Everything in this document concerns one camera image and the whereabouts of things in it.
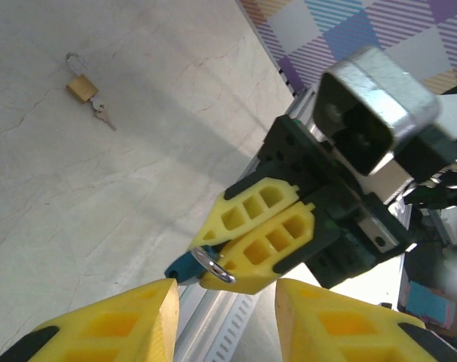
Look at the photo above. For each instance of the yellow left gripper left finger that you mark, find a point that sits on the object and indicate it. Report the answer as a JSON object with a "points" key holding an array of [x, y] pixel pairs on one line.
{"points": [[155, 332]]}

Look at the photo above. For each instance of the brass padlock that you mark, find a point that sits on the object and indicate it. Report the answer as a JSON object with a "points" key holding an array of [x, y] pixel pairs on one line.
{"points": [[81, 88]]}

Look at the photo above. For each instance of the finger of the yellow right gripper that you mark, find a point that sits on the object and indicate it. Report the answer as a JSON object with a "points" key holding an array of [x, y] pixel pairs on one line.
{"points": [[213, 234], [247, 277]]}

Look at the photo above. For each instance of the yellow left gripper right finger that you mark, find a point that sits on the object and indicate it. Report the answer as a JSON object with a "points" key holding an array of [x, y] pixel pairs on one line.
{"points": [[300, 339]]}

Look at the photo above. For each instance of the blue padlock's silver keys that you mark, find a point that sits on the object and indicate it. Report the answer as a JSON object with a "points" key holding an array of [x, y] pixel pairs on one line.
{"points": [[204, 256]]}

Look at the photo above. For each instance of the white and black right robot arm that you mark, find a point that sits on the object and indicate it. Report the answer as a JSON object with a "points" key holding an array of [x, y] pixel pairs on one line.
{"points": [[456, 117]]}

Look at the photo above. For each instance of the brass padlock's keys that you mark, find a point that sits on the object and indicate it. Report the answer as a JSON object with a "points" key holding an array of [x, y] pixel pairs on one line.
{"points": [[102, 115]]}

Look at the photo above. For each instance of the blue padlock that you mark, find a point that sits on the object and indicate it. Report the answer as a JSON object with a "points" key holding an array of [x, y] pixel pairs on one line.
{"points": [[183, 267]]}

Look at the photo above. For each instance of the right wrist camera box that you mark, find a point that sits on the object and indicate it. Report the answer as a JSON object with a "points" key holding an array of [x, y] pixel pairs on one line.
{"points": [[375, 75]]}

